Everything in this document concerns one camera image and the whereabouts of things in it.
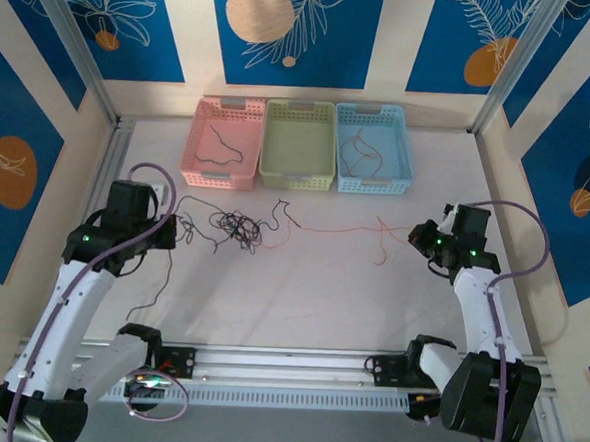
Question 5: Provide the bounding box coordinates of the thin black cable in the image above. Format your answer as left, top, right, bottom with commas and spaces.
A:
207, 208, 265, 255
126, 190, 227, 328

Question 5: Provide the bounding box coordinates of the blue plastic basket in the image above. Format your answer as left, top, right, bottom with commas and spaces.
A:
330, 100, 418, 198

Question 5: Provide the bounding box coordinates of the grey slotted cable duct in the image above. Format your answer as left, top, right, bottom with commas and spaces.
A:
83, 372, 412, 422

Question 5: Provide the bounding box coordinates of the aluminium frame post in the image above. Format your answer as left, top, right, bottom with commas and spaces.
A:
469, 0, 570, 142
15, 0, 130, 126

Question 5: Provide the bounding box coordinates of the white table mat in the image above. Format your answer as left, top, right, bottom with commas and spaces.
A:
69, 110, 549, 370

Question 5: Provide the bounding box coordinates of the thin green cable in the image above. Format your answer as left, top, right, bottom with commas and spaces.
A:
223, 226, 255, 245

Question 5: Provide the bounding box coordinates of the aluminium front rail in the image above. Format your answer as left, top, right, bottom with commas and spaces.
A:
14, 327, 559, 413

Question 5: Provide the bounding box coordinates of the pink plastic basket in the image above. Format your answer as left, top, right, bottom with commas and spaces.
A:
179, 93, 267, 194

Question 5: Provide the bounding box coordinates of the thin dark grey cable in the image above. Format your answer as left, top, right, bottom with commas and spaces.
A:
193, 119, 247, 168

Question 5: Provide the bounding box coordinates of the aluminium table side rail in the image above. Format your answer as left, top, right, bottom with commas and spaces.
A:
87, 115, 136, 222

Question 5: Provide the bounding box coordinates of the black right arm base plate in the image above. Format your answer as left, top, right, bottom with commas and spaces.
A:
366, 353, 448, 391

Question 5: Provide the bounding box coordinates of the green plastic basket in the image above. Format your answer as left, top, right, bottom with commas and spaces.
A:
256, 97, 341, 193

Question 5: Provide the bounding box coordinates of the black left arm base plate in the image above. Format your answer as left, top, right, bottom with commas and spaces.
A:
145, 344, 198, 380

